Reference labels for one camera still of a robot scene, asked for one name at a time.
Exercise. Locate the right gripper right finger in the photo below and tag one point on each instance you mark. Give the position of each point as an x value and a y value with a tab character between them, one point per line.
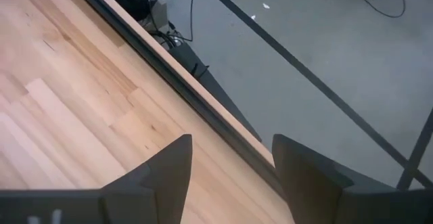
311	190

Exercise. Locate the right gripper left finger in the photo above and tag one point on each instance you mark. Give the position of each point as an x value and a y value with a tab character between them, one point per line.
159	186

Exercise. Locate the dark table leg foot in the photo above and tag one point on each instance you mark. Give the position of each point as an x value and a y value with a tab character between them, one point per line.
209	82

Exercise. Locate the light grey box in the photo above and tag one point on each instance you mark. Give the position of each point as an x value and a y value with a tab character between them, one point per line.
159	12

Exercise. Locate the black aluminium table frame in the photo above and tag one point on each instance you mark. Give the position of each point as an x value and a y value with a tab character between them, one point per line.
179	82

